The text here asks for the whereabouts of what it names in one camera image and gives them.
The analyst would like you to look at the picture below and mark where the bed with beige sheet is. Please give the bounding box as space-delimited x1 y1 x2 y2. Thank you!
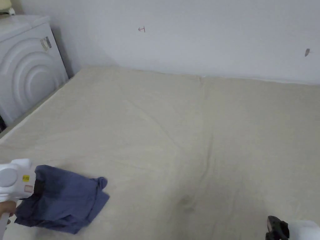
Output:
0 64 320 240

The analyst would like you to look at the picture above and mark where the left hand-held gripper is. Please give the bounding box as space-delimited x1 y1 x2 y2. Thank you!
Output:
0 158 45 240

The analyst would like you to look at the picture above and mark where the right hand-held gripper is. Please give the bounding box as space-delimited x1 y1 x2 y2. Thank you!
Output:
265 215 320 240

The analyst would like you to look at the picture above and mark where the dark blue shirt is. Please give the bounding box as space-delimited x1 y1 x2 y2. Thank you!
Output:
14 165 110 235

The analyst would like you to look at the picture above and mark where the white washing machine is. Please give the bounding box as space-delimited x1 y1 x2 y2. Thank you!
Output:
0 0 69 133

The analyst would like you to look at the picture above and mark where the person's left hand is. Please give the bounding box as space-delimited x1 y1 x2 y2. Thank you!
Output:
0 201 18 226

